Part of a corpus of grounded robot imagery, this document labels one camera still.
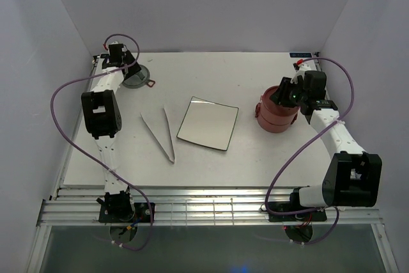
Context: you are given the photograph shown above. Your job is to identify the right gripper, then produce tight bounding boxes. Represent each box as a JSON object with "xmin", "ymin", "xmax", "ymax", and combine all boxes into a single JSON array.
[{"xmin": 269, "ymin": 77, "xmax": 307, "ymax": 108}]

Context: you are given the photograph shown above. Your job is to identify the dark red lid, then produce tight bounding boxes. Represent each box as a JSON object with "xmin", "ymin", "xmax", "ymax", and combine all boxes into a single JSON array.
[{"xmin": 260, "ymin": 86, "xmax": 287, "ymax": 119}]

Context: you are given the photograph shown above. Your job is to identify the pink bowl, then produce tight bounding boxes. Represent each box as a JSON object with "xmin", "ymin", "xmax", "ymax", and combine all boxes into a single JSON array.
[
  {"xmin": 256, "ymin": 114, "xmax": 298, "ymax": 133},
  {"xmin": 255, "ymin": 86, "xmax": 298, "ymax": 133}
]

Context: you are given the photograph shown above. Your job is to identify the white square plate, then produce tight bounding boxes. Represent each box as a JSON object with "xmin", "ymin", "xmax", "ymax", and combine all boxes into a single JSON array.
[{"xmin": 176, "ymin": 97, "xmax": 239, "ymax": 152}]

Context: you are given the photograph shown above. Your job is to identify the metal tongs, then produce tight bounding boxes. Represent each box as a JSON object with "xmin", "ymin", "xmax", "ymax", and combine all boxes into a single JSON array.
[{"xmin": 140, "ymin": 105, "xmax": 176, "ymax": 164}]

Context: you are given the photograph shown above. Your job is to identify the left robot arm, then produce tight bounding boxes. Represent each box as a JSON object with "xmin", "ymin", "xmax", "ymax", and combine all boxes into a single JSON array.
[{"xmin": 81, "ymin": 42, "xmax": 135, "ymax": 222}]

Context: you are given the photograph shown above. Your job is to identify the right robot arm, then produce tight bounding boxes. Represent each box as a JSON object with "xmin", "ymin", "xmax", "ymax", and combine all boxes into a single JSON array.
[{"xmin": 270, "ymin": 70, "xmax": 382, "ymax": 220}]

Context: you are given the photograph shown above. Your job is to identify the grey lunch box lid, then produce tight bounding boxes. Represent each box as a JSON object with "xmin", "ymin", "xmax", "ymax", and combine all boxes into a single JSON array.
[{"xmin": 122, "ymin": 65, "xmax": 156, "ymax": 89}]

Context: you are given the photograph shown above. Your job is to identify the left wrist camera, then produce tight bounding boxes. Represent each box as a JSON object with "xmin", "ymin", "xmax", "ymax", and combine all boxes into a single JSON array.
[{"xmin": 103, "ymin": 41, "xmax": 119, "ymax": 51}]

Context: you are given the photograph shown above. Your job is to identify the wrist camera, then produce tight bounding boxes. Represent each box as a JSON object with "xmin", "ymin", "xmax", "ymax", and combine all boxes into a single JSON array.
[
  {"xmin": 103, "ymin": 41, "xmax": 119, "ymax": 51},
  {"xmin": 291, "ymin": 59, "xmax": 313, "ymax": 84}
]

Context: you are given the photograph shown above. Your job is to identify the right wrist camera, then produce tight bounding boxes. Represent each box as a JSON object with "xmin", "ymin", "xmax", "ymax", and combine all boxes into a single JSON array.
[{"xmin": 291, "ymin": 59, "xmax": 313, "ymax": 84}]

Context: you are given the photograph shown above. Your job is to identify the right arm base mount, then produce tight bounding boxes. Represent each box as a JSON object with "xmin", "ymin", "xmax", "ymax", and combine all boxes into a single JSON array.
[{"xmin": 260, "ymin": 201, "xmax": 327, "ymax": 223}]

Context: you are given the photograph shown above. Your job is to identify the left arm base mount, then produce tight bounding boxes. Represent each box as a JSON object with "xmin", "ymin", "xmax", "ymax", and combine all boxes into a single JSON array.
[{"xmin": 96, "ymin": 191, "xmax": 155, "ymax": 223}]

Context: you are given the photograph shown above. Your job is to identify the aluminium frame rail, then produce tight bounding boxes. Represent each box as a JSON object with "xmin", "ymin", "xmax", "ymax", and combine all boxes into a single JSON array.
[{"xmin": 35, "ymin": 186, "xmax": 384, "ymax": 228}]

